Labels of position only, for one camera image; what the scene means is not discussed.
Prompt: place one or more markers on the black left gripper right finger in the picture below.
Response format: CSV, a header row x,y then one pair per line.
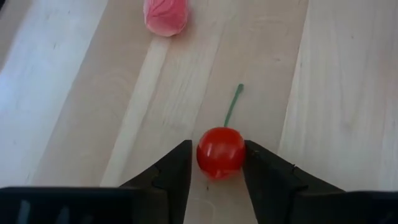
x,y
267,180

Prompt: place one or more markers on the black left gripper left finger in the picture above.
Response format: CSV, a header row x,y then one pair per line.
x,y
177,174

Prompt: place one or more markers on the red toy cherry green stem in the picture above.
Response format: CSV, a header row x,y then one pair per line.
x,y
220,152

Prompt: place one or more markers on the pink toy vegetable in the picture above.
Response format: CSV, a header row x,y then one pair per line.
x,y
164,17

